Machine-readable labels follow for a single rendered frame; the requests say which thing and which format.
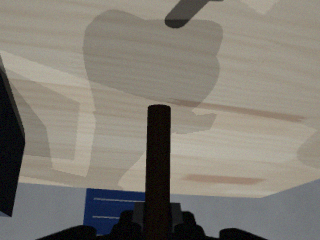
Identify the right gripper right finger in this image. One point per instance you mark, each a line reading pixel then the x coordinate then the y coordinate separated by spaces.
pixel 176 227

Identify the blue-grey open box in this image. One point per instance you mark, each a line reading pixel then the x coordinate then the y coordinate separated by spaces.
pixel 12 146

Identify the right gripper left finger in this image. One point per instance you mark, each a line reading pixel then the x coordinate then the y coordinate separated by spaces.
pixel 124 227

